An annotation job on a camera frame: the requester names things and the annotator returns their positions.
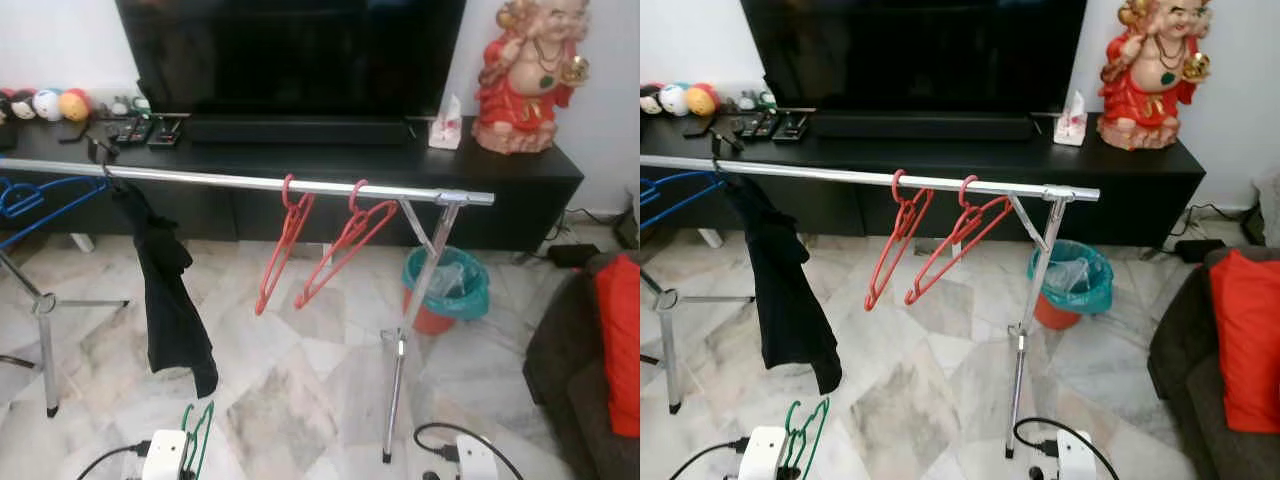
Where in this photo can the green plastic hanger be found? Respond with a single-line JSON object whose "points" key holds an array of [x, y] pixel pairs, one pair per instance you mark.
{"points": [[792, 420], [186, 420]]}

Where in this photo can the blue plastic hanger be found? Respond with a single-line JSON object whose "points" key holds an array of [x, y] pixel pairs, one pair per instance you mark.
{"points": [[690, 176], [70, 181]]}

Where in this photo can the black power adapter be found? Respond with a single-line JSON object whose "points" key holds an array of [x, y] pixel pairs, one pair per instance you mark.
{"points": [[573, 256], [1197, 250]]}

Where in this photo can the red cushion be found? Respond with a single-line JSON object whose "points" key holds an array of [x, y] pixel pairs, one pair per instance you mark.
{"points": [[620, 340], [1250, 340]]}

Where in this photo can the black TV console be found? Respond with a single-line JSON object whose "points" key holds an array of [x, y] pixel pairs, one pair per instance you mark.
{"points": [[520, 200], [1140, 195]]}

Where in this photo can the black white-faced round plush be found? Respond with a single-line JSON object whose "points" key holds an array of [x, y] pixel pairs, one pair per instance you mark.
{"points": [[650, 100], [18, 105]]}

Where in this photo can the white blue round plush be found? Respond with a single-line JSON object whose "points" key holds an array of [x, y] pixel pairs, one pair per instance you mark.
{"points": [[674, 100], [47, 105]]}

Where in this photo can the yellow red round plush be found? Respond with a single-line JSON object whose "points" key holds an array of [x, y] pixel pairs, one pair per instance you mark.
{"points": [[702, 101], [75, 106]]}

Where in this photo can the dark grey fabric sofa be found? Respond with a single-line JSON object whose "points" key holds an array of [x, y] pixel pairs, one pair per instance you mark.
{"points": [[560, 370], [1190, 380]]}

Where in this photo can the long black remote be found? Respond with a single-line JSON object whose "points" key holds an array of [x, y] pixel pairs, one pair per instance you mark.
{"points": [[747, 125], [120, 130], [139, 131], [766, 126]]}

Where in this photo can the small grey figurine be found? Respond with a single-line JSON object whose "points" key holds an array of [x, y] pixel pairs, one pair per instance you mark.
{"points": [[120, 107], [746, 102]]}

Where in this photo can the red gold Buddha statue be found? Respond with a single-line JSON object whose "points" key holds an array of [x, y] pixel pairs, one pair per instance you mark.
{"points": [[1145, 100], [520, 100]]}

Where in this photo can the black box red buttons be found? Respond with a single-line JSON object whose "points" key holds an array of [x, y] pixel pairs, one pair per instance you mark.
{"points": [[792, 128], [166, 133]]}

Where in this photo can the green white mug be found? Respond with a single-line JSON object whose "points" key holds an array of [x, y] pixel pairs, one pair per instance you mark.
{"points": [[141, 104], [767, 100]]}

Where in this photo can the orange bin teal liner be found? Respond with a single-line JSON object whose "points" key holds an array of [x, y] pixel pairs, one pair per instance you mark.
{"points": [[460, 300], [1085, 295]]}

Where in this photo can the silver metal clothes rack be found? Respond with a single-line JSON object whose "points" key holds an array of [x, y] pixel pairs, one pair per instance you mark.
{"points": [[220, 180], [830, 176]]}

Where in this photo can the pink white tissue box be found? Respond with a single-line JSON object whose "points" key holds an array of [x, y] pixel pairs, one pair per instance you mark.
{"points": [[1070, 127], [445, 130]]}

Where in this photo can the black soundbar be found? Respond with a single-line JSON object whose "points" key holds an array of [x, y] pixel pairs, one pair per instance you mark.
{"points": [[920, 126], [300, 130]]}

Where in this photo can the black flat television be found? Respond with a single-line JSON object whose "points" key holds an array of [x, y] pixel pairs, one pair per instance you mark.
{"points": [[290, 50], [910, 50]]}

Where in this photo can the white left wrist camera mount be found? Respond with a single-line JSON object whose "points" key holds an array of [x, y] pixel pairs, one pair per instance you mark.
{"points": [[165, 458], [765, 455]]}

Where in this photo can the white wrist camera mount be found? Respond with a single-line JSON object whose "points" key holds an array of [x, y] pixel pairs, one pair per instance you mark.
{"points": [[478, 462], [165, 458], [765, 455], [1075, 460]]}

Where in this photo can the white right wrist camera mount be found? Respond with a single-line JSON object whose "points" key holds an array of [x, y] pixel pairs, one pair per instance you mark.
{"points": [[478, 462], [1075, 460]]}

